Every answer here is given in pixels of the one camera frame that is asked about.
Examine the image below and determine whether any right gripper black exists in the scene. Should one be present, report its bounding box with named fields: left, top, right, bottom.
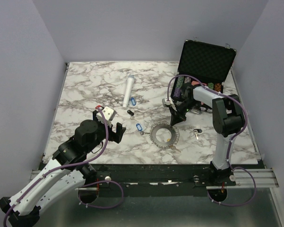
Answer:
left=169, top=99, right=200, bottom=126

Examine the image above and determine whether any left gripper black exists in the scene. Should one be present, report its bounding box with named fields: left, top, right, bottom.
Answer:
left=86, top=110, right=126, bottom=154

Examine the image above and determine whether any metal keyring disc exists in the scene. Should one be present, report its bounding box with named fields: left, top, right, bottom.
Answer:
left=150, top=122, right=180, bottom=148

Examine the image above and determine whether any black white tag key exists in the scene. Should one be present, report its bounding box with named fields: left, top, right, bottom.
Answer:
left=193, top=129, right=202, bottom=140

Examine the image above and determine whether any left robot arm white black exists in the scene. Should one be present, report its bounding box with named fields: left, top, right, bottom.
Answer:
left=0, top=106, right=126, bottom=227

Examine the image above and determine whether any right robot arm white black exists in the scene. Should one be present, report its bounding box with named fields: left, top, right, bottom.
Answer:
left=164, top=84, right=247, bottom=185

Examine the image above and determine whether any blue tag key front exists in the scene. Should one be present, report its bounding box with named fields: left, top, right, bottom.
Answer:
left=136, top=123, right=150, bottom=135

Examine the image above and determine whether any black glossy tag key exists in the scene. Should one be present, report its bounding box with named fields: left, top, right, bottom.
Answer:
left=127, top=110, right=135, bottom=120

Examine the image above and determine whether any blue tag key by microphone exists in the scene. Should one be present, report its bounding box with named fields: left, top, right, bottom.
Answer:
left=130, top=97, right=137, bottom=106

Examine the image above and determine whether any purple green chip stack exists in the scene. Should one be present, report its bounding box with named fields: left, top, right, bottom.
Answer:
left=173, top=76, right=185, bottom=99

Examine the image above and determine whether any red playing cards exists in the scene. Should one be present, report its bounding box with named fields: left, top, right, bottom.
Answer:
left=191, top=81, right=199, bottom=86

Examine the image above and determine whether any purple grey chip stack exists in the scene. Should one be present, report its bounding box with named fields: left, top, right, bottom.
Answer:
left=182, top=77, right=191, bottom=87

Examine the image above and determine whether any white microphone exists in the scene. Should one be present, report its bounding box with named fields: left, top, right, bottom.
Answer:
left=122, top=75, right=135, bottom=109

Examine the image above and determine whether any orange black chip stack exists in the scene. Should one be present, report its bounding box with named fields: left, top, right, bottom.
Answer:
left=214, top=83, right=222, bottom=92

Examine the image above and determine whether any black poker chip case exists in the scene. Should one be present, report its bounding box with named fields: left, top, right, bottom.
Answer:
left=168, top=40, right=237, bottom=110

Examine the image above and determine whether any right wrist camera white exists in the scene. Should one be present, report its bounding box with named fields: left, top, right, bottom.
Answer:
left=162, top=98, right=173, bottom=107

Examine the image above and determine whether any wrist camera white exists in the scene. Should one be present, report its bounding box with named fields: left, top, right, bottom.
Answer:
left=102, top=106, right=116, bottom=121
left=162, top=98, right=173, bottom=107

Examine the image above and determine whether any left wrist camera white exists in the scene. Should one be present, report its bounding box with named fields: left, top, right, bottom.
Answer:
left=102, top=106, right=116, bottom=121

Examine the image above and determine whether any black mounting rail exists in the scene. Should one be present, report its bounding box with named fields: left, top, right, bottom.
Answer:
left=39, top=163, right=267, bottom=197

